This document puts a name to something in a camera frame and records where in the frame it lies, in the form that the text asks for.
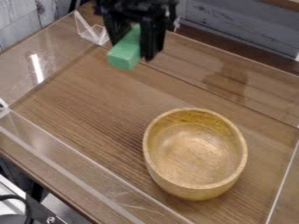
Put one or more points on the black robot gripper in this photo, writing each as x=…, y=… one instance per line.
x=121, y=11

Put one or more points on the green rectangular block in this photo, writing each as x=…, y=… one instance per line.
x=125, y=54

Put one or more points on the brown wooden bowl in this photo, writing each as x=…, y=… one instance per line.
x=196, y=153

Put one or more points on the clear acrylic tray walls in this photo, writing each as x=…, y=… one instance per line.
x=74, y=116

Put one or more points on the black metal bracket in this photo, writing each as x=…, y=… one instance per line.
x=39, y=214

